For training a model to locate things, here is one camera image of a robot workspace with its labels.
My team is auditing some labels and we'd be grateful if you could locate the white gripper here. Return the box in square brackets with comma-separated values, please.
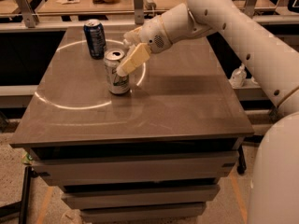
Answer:
[117, 4, 199, 77]

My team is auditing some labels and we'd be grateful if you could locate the green white 7up can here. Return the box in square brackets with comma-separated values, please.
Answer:
[104, 49, 130, 95]

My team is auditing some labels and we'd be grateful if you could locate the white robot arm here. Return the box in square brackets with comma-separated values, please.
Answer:
[117, 0, 299, 224]

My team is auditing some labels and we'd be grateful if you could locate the blue soda can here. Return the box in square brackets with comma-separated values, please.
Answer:
[83, 19, 106, 60]

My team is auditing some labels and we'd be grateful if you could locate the clear plastic water bottle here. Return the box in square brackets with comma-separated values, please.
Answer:
[123, 39, 133, 49]

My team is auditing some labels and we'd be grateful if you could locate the white power strip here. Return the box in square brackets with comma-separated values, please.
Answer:
[143, 0, 156, 10]

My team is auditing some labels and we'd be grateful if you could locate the white spray bottle left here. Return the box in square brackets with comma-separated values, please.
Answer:
[230, 64, 247, 88]

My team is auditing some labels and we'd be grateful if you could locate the grey drawer cabinet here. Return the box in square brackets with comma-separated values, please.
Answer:
[11, 27, 253, 223]

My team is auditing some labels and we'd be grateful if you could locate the middle metal bracket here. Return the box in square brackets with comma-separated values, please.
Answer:
[134, 0, 144, 25]

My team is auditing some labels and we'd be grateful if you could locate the left metal bracket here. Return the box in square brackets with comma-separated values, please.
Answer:
[15, 0, 39, 28]

